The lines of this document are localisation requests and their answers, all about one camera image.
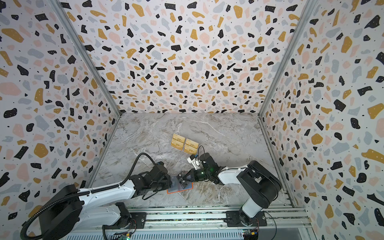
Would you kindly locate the green circuit board left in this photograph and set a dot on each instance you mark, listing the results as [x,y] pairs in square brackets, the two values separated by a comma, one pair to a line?
[125,236]

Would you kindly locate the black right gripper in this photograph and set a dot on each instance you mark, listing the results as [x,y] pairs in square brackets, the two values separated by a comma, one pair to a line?
[187,176]

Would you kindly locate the aluminium corner post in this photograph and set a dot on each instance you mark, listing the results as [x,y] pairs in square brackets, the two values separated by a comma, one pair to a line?
[306,14]
[65,21]

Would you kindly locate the orange card holder wallet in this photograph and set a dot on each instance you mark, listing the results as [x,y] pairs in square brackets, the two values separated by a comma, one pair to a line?
[176,186]

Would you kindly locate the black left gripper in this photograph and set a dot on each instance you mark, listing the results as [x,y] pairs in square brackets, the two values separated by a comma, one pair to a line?
[168,179]

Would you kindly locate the aluminium corner post left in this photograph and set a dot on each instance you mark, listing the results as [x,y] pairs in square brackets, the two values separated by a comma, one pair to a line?
[65,21]

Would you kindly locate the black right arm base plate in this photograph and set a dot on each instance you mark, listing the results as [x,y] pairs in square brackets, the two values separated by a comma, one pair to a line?
[240,219]

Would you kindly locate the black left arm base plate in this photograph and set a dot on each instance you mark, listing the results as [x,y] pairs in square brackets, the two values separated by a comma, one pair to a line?
[130,221]

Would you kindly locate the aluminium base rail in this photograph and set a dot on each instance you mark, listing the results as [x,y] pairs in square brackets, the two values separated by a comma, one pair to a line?
[207,223]

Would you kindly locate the aluminium corner post right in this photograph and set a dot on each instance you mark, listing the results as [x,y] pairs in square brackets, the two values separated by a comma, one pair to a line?
[306,14]

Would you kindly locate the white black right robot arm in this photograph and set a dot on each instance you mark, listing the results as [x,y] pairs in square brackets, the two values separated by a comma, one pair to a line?
[260,184]

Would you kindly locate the circuit board right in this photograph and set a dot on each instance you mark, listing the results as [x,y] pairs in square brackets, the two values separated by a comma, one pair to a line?
[250,234]

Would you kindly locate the clear acrylic card stand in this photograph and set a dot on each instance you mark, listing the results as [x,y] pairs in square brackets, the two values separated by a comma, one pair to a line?
[188,146]

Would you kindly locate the black card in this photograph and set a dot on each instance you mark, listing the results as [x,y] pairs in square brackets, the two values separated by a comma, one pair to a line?
[183,179]

